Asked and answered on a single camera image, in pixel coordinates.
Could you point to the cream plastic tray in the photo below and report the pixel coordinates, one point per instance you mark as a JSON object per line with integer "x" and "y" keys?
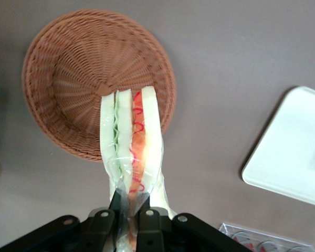
{"x": 286, "y": 147}

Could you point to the clear acrylic bottle rack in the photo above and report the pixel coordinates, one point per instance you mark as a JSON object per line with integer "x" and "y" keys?
{"x": 225, "y": 227}

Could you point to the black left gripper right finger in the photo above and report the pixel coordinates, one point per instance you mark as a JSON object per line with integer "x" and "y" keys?
{"x": 151, "y": 231}

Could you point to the round brown wicker basket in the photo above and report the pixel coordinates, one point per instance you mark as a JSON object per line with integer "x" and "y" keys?
{"x": 76, "y": 78}

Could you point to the triangle sandwich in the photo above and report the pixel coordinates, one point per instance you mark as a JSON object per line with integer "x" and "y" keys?
{"x": 126, "y": 136}

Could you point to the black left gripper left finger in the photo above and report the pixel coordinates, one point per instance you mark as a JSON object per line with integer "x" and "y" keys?
{"x": 99, "y": 231}

